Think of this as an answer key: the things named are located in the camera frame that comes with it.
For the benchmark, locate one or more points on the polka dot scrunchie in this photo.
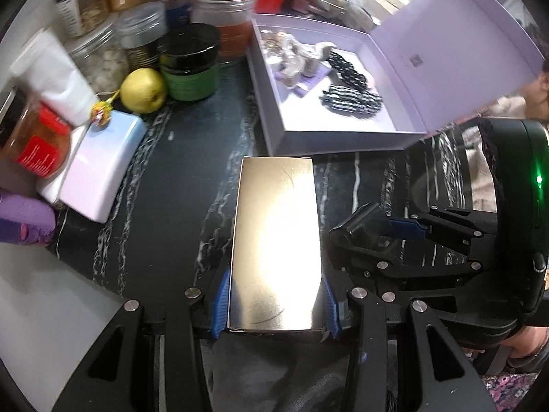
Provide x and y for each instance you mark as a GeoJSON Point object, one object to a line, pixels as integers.
{"type": "Point", "coordinates": [347, 68]}

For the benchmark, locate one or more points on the black lid nut jar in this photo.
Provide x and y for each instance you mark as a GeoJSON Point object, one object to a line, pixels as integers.
{"type": "Point", "coordinates": [85, 8]}

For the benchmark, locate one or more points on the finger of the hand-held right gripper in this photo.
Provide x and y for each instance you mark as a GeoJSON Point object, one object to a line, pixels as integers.
{"type": "Point", "coordinates": [360, 227]}
{"type": "Point", "coordinates": [407, 228]}

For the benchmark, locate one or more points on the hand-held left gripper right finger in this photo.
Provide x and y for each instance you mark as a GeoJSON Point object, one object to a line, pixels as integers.
{"type": "Point", "coordinates": [331, 309]}

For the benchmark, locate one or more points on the blue label jar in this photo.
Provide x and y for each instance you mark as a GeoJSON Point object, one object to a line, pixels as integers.
{"type": "Point", "coordinates": [178, 10]}

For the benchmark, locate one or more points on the white flat box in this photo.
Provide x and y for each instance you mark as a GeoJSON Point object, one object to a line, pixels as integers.
{"type": "Point", "coordinates": [49, 189]}

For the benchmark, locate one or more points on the lavender gift box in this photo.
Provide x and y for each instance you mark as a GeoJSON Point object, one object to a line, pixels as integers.
{"type": "Point", "coordinates": [450, 51]}

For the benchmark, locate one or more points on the gold box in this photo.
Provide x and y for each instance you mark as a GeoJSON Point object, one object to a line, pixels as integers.
{"type": "Point", "coordinates": [274, 240]}

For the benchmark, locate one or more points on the person's right hand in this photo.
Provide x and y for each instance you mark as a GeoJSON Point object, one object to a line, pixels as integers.
{"type": "Point", "coordinates": [525, 341]}

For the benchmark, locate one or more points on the purple box black lid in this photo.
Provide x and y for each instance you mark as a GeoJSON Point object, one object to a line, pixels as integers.
{"type": "Point", "coordinates": [25, 223]}

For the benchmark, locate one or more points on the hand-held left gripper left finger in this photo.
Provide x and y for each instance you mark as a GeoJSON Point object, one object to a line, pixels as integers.
{"type": "Point", "coordinates": [221, 304]}

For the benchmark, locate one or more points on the pearly hair claw clip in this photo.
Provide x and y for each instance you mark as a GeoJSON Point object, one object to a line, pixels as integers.
{"type": "Point", "coordinates": [309, 58]}

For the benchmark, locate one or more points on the red label jar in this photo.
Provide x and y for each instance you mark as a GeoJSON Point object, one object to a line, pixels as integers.
{"type": "Point", "coordinates": [38, 146]}

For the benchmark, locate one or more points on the white soft pack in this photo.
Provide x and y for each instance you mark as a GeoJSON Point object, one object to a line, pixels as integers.
{"type": "Point", "coordinates": [55, 77]}

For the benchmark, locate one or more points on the gingham scrunchie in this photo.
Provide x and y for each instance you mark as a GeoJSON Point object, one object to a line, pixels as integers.
{"type": "Point", "coordinates": [351, 101]}

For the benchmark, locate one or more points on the grey fuzzy cloth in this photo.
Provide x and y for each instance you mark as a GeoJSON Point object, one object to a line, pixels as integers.
{"type": "Point", "coordinates": [278, 373]}

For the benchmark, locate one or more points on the colourful lollipop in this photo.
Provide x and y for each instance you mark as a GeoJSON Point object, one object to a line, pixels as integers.
{"type": "Point", "coordinates": [101, 115]}

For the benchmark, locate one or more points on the pink-blue gradient power bank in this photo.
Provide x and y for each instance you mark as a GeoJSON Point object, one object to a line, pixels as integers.
{"type": "Point", "coordinates": [98, 167]}

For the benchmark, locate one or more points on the purple slim box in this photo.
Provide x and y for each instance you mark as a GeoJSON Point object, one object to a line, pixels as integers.
{"type": "Point", "coordinates": [311, 82]}

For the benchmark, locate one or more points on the yellow-green pear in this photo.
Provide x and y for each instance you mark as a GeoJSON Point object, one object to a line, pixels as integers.
{"type": "Point", "coordinates": [143, 90]}

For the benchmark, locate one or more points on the green jar black lid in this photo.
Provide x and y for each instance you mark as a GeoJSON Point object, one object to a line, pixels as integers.
{"type": "Point", "coordinates": [188, 81]}

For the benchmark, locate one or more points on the clear jar white pieces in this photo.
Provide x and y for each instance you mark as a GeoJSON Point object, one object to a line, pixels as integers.
{"type": "Point", "coordinates": [107, 68]}

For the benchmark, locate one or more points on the purple floral cloth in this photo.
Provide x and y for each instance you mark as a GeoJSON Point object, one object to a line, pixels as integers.
{"type": "Point", "coordinates": [502, 388]}

